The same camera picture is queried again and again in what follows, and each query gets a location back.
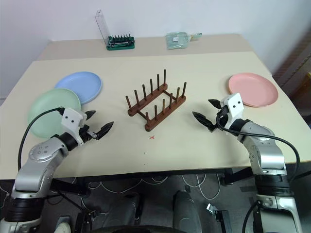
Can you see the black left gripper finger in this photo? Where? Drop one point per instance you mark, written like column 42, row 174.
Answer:
column 91, row 114
column 105, row 129

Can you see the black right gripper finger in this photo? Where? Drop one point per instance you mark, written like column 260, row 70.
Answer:
column 215, row 103
column 202, row 118

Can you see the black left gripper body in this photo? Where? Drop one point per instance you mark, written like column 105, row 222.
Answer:
column 87, row 134

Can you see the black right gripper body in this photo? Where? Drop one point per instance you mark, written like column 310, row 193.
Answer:
column 220, row 120

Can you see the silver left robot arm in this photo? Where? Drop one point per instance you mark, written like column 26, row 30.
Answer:
column 36, row 160

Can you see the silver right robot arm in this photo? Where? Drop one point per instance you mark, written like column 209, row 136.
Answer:
column 267, row 155

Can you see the wooden dish rack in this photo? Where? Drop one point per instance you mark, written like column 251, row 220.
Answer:
column 158, row 119

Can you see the blue plate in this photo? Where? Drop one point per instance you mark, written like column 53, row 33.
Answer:
column 82, row 83

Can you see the pink red plate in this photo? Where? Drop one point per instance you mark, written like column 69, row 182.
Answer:
column 255, row 88

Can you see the green plate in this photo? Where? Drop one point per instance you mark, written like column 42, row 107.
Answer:
column 48, row 106

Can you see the teal plastic pouch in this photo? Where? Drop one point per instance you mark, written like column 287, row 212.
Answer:
column 176, row 41

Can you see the green screwdriver bit set case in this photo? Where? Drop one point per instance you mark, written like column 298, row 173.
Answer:
column 120, row 44

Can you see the small metal clip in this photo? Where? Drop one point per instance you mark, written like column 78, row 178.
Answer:
column 211, row 208

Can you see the dark grey rounded shape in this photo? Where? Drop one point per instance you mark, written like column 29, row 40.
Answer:
column 185, row 211

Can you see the white round wheel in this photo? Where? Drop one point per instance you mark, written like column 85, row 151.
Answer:
column 63, row 225

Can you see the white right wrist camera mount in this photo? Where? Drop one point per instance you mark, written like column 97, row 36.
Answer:
column 233, row 105

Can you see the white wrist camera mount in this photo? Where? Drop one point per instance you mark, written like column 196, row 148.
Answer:
column 71, row 120
column 233, row 105

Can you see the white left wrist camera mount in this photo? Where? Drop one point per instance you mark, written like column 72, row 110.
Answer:
column 71, row 120

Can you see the black metal bracket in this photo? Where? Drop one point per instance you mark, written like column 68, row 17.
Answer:
column 223, row 222

